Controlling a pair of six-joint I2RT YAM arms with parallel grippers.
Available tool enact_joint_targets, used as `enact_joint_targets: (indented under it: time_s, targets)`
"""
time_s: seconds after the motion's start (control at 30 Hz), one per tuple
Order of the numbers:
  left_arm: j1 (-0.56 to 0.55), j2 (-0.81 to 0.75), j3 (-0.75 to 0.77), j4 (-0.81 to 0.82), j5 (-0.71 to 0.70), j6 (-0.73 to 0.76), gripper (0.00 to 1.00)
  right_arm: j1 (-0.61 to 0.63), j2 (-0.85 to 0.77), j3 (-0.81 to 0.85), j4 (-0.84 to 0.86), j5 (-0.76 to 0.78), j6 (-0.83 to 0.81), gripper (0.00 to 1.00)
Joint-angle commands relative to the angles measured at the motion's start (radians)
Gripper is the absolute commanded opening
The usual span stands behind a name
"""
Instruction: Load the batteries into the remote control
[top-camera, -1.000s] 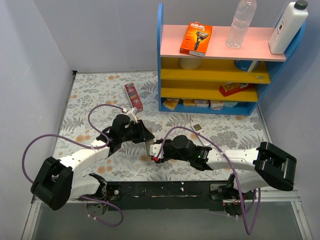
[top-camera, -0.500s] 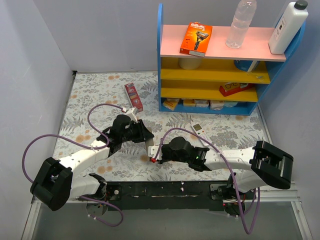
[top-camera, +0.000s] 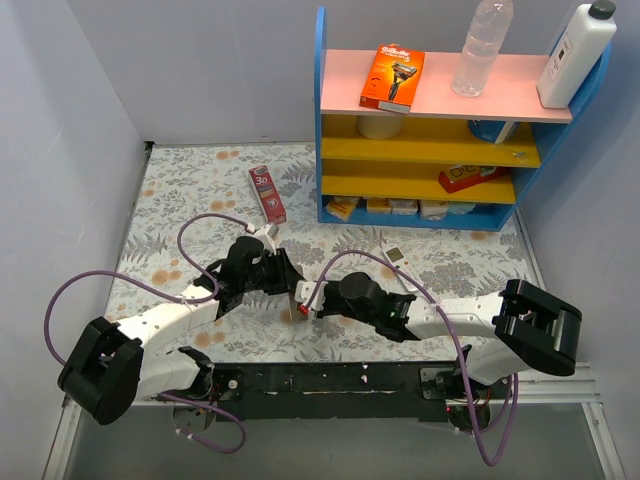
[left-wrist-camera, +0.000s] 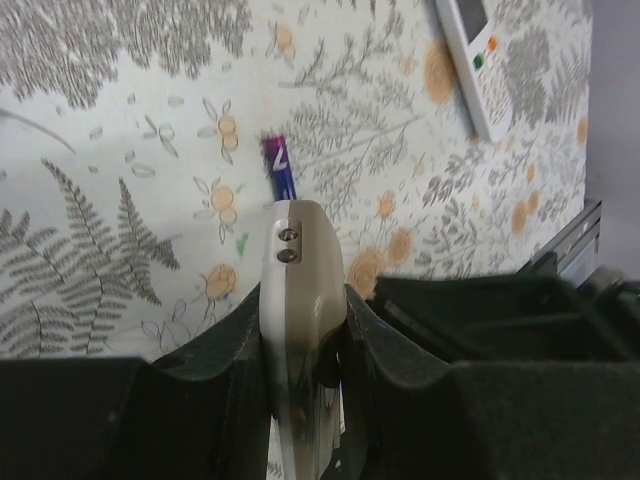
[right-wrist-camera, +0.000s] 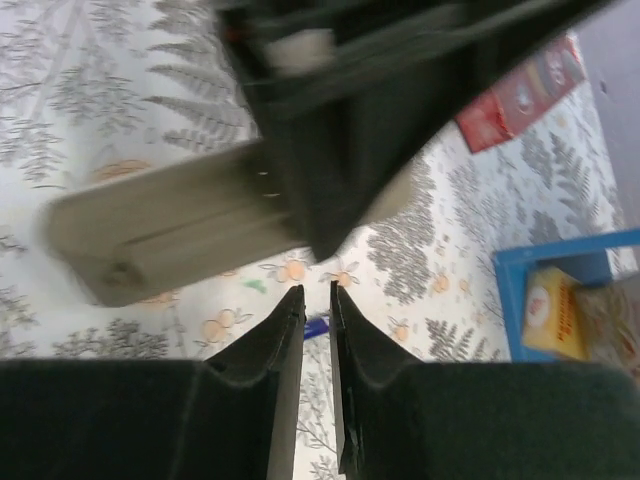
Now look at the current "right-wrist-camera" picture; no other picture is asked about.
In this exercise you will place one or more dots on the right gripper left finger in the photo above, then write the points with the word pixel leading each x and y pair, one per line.
pixel 232 416

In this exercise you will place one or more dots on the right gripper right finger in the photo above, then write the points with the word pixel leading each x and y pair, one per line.
pixel 398 417

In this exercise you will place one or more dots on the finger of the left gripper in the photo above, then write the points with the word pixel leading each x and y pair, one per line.
pixel 345 93

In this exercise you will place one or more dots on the blue battery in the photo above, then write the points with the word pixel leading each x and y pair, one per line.
pixel 316 326

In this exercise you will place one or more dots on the white remote control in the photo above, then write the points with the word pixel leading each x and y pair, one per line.
pixel 131 238

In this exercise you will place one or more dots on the red toothpaste box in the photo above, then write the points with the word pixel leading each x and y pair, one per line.
pixel 521 97

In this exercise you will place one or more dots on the yellow orange box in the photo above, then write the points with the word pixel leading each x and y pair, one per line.
pixel 550 321

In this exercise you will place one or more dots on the blue yellow pink shelf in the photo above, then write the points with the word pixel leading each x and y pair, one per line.
pixel 585 259

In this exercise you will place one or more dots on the floral table mat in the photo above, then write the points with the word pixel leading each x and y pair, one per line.
pixel 98 90

